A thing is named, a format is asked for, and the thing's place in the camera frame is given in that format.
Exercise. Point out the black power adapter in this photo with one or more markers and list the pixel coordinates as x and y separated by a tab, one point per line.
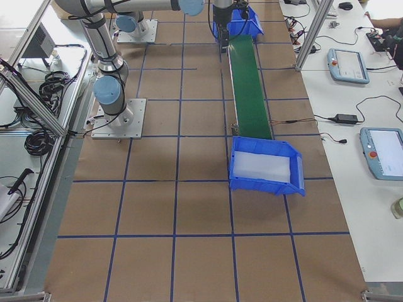
345	119

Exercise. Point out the blue bin left side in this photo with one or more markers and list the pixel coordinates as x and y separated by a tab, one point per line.
239	19

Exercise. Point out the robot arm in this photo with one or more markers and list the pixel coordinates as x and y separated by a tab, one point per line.
109	89
191	8

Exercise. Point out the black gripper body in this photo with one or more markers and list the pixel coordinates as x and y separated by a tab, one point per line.
221	16

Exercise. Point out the teach pendant far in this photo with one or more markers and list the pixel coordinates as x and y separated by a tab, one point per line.
347	66

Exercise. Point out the aluminium frame post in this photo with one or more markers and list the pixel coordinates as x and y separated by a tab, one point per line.
313	32

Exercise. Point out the teach pendant near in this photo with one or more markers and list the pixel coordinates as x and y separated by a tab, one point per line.
382	148

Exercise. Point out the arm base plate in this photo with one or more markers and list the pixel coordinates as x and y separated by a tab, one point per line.
132	32
128	124

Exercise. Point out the person forearm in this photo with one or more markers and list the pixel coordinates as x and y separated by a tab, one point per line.
384	24

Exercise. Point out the teach pendant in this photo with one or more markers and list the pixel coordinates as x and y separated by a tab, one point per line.
382	148
347	66

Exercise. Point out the blue bin right side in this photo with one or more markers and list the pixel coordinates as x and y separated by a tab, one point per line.
268	147

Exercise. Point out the black computer mouse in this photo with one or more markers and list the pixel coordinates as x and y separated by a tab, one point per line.
345	6

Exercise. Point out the blue bin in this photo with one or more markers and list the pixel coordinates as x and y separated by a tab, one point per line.
239	19
268	147

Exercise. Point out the white foam pad right bin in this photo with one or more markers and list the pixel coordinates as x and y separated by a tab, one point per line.
262	166

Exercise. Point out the green conveyor belt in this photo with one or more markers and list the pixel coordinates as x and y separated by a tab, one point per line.
250	107

